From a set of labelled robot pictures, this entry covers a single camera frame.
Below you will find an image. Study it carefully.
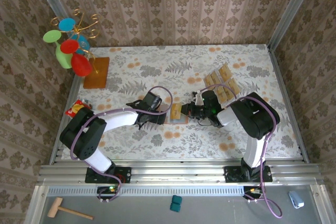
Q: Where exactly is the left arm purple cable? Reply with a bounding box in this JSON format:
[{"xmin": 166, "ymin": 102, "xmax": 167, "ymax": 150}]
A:
[{"xmin": 68, "ymin": 86, "xmax": 174, "ymax": 204}]

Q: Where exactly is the red plastic wine glass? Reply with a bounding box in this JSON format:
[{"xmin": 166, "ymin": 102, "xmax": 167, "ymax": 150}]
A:
[{"xmin": 60, "ymin": 39, "xmax": 93, "ymax": 77}]

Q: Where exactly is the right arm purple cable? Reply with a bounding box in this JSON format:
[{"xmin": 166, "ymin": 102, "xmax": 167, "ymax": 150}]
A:
[{"xmin": 201, "ymin": 84, "xmax": 284, "ymax": 219}]

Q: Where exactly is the aluminium side rail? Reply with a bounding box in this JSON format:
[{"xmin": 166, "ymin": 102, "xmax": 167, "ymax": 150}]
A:
[{"xmin": 267, "ymin": 45, "xmax": 310, "ymax": 164}]

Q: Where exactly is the green plastic wine glass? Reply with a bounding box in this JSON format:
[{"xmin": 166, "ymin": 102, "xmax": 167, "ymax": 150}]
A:
[{"xmin": 43, "ymin": 29, "xmax": 74, "ymax": 69}]

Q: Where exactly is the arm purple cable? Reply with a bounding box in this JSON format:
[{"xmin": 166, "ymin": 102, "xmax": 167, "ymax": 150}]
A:
[
  {"xmin": 201, "ymin": 84, "xmax": 284, "ymax": 219},
  {"xmin": 68, "ymin": 86, "xmax": 174, "ymax": 204}
]

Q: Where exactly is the white blue stapler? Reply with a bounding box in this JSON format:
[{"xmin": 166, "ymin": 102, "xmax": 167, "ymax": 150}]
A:
[{"xmin": 288, "ymin": 191, "xmax": 305, "ymax": 209}]

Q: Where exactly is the wooden mallet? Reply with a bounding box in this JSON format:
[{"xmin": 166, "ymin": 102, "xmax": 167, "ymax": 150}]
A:
[{"xmin": 47, "ymin": 197, "xmax": 94, "ymax": 221}]

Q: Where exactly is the grey slotted cable duct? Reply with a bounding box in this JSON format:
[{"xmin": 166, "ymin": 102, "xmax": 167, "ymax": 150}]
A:
[{"xmin": 47, "ymin": 185, "xmax": 247, "ymax": 197}]

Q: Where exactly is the blue plastic wine glass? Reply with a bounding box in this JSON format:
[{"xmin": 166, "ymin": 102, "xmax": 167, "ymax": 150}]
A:
[{"xmin": 58, "ymin": 18, "xmax": 91, "ymax": 55}]

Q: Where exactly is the grey metal platform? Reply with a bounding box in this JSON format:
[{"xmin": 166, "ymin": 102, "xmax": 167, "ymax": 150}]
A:
[{"xmin": 25, "ymin": 184, "xmax": 331, "ymax": 224}]

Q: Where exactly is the gold VIP card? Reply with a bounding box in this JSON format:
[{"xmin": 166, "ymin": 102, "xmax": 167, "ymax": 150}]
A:
[
  {"xmin": 204, "ymin": 73, "xmax": 215, "ymax": 90},
  {"xmin": 215, "ymin": 87, "xmax": 229, "ymax": 103},
  {"xmin": 170, "ymin": 103, "xmax": 182, "ymax": 120},
  {"xmin": 218, "ymin": 63, "xmax": 234, "ymax": 81},
  {"xmin": 226, "ymin": 78, "xmax": 242, "ymax": 97},
  {"xmin": 211, "ymin": 71, "xmax": 222, "ymax": 88}
]

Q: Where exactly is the floral patterned tablecloth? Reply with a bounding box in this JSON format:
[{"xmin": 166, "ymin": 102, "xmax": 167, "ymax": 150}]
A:
[{"xmin": 61, "ymin": 44, "xmax": 301, "ymax": 161}]

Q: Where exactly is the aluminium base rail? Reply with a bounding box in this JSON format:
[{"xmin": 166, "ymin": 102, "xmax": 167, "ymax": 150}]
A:
[{"xmin": 36, "ymin": 163, "xmax": 326, "ymax": 186}]

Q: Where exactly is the teal rubber block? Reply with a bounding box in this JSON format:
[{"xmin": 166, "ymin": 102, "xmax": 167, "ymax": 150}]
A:
[{"xmin": 170, "ymin": 195, "xmax": 183, "ymax": 212}]

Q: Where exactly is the small black controller board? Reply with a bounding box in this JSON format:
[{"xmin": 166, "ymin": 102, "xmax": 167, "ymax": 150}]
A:
[
  {"xmin": 243, "ymin": 186, "xmax": 264, "ymax": 200},
  {"xmin": 97, "ymin": 186, "xmax": 118, "ymax": 200}
]

